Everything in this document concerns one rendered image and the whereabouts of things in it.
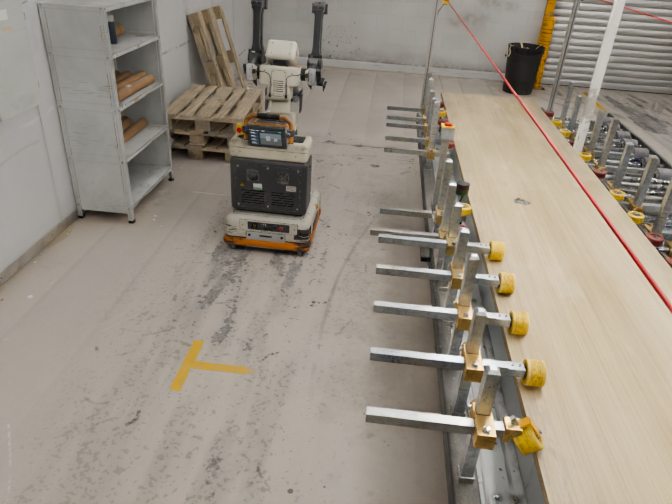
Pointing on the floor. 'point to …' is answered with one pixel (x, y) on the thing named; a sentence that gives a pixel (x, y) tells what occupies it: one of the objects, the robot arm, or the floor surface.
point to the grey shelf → (91, 10)
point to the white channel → (599, 73)
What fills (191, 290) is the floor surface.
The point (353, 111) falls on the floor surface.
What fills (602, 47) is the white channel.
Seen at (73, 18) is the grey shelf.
